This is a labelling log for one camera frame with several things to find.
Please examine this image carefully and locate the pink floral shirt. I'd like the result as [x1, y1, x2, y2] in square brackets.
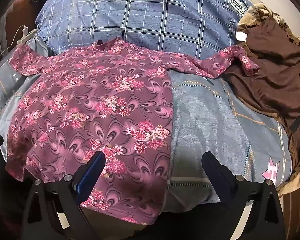
[5, 37, 260, 225]

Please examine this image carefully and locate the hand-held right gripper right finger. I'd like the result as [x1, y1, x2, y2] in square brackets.
[201, 151, 285, 240]

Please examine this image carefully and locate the white cable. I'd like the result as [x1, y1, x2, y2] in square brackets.
[0, 25, 25, 80]

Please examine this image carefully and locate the white charger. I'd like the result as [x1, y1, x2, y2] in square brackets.
[20, 25, 38, 43]

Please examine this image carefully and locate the grey-blue bed sheet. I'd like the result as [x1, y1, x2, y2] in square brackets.
[0, 34, 293, 213]

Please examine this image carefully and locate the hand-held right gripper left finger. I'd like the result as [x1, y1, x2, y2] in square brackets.
[21, 151, 106, 240]

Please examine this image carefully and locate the brown garment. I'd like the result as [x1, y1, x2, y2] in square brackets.
[222, 21, 300, 180]

